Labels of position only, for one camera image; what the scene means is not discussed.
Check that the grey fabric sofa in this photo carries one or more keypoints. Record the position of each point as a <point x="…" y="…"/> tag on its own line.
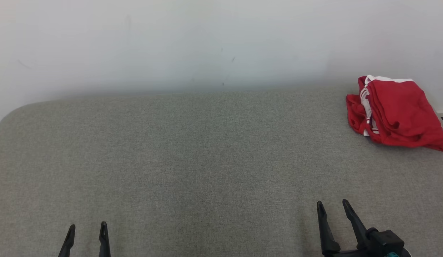
<point x="207" y="160"/>

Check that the red and white shorts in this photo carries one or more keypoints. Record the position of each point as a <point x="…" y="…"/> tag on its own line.
<point x="407" y="110"/>

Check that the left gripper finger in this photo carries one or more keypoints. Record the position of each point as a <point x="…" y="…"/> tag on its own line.
<point x="67" y="242"/>
<point x="104" y="241"/>

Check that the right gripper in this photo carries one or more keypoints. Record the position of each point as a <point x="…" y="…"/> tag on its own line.
<point x="344" y="254"/>

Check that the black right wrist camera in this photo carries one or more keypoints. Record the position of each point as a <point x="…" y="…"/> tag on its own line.
<point x="385" y="241"/>

